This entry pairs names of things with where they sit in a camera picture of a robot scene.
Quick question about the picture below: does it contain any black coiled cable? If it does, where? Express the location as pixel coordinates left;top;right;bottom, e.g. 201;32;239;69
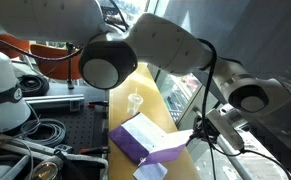
17;74;50;98

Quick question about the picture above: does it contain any orange chair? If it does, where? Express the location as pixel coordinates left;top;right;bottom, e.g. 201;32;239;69
30;44;81;80
0;34;30;59

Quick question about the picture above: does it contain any purple file folder with papers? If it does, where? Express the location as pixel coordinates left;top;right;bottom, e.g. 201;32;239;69
109;112;192;166

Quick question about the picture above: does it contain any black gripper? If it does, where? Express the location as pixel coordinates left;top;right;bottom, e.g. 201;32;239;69
193;116;219;140

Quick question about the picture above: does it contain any black clamp with orange tip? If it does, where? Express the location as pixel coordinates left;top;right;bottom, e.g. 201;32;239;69
87;101;109;108

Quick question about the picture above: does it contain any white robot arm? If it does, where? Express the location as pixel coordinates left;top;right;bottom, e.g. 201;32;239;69
0;0;291;116

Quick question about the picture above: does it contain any aluminium profile rail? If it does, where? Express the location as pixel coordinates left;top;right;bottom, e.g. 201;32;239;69
24;94;85;112

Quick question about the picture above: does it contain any loose white paper sheet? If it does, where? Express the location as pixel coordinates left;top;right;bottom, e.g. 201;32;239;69
133;163;168;180

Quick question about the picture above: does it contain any black perforated breadboard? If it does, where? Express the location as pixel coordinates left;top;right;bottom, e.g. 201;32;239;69
20;84;107;153

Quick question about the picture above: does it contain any metal window handrail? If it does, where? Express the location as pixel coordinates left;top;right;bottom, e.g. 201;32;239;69
189;107;252;180

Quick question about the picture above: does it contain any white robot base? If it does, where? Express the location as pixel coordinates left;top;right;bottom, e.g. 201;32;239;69
0;52;31;133

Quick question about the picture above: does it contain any clear plastic cup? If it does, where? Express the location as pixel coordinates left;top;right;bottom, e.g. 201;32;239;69
127;94;143;115

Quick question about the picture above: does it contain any orange chair far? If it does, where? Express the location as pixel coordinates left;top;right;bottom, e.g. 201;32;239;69
0;34;30;59

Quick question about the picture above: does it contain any grey coiled cable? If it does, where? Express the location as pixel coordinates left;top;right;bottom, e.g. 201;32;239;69
19;118;67;148

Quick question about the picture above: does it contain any orange chair near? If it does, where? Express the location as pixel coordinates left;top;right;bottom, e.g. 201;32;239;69
30;44;81;80

